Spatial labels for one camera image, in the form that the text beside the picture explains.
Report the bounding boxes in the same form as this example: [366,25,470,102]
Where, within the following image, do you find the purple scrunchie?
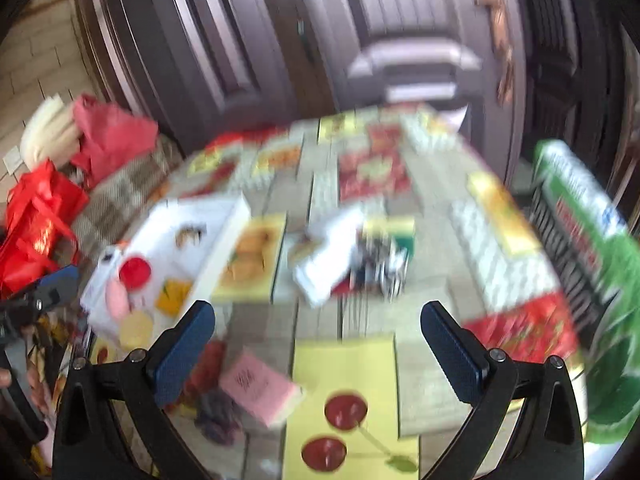
[192,390,246,446]

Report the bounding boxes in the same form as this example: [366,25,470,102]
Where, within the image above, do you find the black inner door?
[520,0,623,188]

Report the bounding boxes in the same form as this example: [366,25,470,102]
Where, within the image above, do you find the white cloth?
[292,207,366,307]

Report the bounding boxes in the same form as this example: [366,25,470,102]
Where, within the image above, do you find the pale yellow round sponge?
[119,310,155,351]

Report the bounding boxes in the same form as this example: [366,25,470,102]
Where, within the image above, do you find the white rectangular box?
[80,195,252,348]

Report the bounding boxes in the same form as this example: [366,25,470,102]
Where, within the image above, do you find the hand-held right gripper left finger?
[52,300,217,480]

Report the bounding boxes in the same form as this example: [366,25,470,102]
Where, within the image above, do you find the stack of white foam pads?
[21,95,83,171]

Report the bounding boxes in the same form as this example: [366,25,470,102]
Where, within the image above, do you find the dark door leaf with bolt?
[75,0,301,153]

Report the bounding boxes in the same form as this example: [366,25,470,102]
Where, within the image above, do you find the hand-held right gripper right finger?
[420,301,585,480]

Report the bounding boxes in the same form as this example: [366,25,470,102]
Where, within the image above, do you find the small brown plush toy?
[175,225,207,248]

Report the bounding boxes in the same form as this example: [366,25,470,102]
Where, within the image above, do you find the green printed sack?
[530,139,640,446]

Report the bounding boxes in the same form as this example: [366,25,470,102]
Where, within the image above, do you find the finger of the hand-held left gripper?
[20,264,82,313]

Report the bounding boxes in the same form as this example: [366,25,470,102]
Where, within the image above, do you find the pink oval soft pad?
[105,280,132,321]

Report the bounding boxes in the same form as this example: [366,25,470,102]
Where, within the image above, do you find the red round soft toy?
[119,257,152,291]

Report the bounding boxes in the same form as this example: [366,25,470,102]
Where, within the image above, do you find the yellow and green sponge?
[362,217,416,256]

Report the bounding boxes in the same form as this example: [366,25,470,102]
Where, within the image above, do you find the red shopping bag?
[0,160,91,296]

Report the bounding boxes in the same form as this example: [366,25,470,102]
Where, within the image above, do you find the plaid blanket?
[65,140,183,261]

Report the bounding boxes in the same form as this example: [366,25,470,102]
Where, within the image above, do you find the black and white plush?
[350,240,411,302]

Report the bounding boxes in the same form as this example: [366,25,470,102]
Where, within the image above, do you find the dark door leaf with handle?
[250,0,531,191]

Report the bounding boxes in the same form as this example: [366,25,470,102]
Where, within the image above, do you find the pink plastic bag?
[70,95,160,188]

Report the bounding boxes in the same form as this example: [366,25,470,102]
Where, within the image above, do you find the fruit print tablecloth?
[85,102,588,480]

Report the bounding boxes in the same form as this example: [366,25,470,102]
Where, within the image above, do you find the copper door handle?
[475,0,517,107]

